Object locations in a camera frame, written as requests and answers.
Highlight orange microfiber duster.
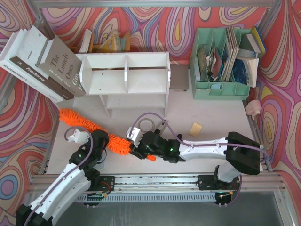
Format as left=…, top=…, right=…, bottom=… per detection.
left=58, top=107, right=157, bottom=162

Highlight yellow grey calculator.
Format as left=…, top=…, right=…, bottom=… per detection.
left=97, top=163, right=104, bottom=169

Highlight small books behind shelf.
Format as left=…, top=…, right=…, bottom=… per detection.
left=71, top=29, right=130, bottom=53

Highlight pink piggy figurine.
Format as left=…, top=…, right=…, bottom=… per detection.
left=245, top=99, right=262, bottom=120

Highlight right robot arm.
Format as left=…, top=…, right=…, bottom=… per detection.
left=127, top=128, right=262, bottom=184

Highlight yellow sticky note pad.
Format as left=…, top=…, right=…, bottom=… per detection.
left=189, top=122, right=203, bottom=137

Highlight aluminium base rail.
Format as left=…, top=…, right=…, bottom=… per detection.
left=28, top=174, right=290, bottom=194

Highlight white wooden bookshelf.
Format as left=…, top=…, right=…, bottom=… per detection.
left=77, top=52, right=171, bottom=118

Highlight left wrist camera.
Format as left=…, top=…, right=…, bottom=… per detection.
left=67, top=129, right=90, bottom=144

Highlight black grey stapler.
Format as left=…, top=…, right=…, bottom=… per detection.
left=154, top=121, right=167, bottom=135

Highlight large grey white book stack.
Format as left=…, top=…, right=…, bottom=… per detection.
left=0, top=26, right=85, bottom=103

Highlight mint green desk organizer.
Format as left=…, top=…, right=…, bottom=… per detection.
left=190, top=26, right=250, bottom=100

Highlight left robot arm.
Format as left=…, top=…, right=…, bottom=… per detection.
left=16, top=127, right=109, bottom=226

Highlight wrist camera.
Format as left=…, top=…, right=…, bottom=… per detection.
left=126, top=127, right=143, bottom=147
left=67, top=129, right=90, bottom=144

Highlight clear tape roll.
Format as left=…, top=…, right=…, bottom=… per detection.
left=137, top=118, right=155, bottom=133

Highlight grey notebook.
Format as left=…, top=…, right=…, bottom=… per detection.
left=170, top=64, right=189, bottom=90

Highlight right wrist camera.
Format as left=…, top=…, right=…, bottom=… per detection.
left=126, top=127, right=143, bottom=147

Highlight white books beside organizer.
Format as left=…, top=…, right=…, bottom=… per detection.
left=233, top=26, right=267, bottom=88

